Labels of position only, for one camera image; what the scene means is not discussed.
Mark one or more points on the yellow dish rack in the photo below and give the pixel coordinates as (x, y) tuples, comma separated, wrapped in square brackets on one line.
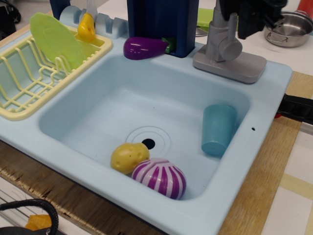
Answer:
[(28, 79)]

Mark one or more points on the black object top left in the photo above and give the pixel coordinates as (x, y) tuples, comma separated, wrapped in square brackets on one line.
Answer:
[(9, 17)]

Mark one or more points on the teal plastic cup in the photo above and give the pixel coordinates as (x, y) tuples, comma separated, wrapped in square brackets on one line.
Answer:
[(218, 125)]

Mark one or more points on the yellow toy pear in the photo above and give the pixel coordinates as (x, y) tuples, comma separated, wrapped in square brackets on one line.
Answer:
[(86, 29)]

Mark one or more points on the black clamp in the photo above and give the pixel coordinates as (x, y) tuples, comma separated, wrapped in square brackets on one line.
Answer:
[(296, 108)]

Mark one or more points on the steel pot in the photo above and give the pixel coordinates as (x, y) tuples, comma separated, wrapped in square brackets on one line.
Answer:
[(294, 30)]

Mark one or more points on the purple toy eggplant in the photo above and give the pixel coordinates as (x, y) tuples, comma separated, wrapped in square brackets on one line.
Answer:
[(140, 48)]

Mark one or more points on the grey toy faucet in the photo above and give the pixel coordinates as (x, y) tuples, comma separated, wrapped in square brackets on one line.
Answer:
[(224, 58)]

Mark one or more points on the orange tape piece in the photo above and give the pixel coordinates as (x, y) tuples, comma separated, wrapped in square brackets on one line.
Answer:
[(38, 222)]

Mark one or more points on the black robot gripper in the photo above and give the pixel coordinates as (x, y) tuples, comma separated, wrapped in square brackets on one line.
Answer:
[(254, 15)]

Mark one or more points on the light blue utensil holder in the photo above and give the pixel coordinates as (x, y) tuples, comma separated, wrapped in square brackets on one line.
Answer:
[(104, 25)]

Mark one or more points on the yellow toy potato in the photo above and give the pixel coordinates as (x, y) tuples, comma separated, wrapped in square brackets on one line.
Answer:
[(127, 156)]

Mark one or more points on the grey faucet lever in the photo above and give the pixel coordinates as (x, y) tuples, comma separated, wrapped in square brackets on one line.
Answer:
[(232, 27)]

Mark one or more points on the dark blue box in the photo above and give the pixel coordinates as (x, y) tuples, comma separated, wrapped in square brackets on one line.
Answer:
[(165, 19)]

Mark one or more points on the light blue toy sink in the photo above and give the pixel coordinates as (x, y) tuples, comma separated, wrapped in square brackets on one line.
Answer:
[(118, 100)]

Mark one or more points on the purple striped toy onion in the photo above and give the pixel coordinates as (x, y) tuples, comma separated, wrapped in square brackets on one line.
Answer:
[(162, 176)]

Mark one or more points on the green plastic plate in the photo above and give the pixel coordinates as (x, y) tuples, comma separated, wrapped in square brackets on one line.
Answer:
[(54, 39)]

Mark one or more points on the red container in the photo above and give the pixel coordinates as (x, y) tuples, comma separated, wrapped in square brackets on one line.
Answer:
[(305, 6)]

